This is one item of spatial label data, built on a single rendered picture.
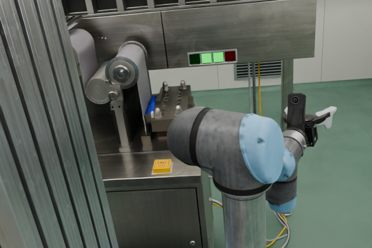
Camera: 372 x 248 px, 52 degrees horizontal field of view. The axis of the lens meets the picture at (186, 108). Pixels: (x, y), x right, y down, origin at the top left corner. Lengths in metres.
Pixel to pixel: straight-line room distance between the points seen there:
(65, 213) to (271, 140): 0.35
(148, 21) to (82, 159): 1.39
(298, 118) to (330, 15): 3.42
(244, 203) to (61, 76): 0.40
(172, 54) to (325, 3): 2.73
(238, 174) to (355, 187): 2.39
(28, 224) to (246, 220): 0.43
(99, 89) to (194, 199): 0.63
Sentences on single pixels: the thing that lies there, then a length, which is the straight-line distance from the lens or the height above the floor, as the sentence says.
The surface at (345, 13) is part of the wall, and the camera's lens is 4.52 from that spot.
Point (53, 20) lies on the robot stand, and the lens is 0.56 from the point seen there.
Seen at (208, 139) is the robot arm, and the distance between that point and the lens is 0.68.
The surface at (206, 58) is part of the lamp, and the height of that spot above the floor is 1.18.
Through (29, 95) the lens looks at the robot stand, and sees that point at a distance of 0.48.
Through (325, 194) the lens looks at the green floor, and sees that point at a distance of 2.94.
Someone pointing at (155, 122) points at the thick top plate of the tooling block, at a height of 1.02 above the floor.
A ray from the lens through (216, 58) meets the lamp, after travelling 1.96.
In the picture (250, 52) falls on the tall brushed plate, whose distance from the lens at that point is 1.97.
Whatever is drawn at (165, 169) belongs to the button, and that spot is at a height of 0.92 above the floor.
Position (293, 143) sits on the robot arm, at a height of 1.25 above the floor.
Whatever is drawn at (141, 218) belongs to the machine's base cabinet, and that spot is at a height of 0.67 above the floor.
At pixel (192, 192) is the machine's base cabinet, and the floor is 0.79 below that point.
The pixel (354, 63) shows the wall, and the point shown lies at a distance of 4.72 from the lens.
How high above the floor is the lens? 1.77
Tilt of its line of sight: 25 degrees down
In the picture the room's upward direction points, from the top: 6 degrees counter-clockwise
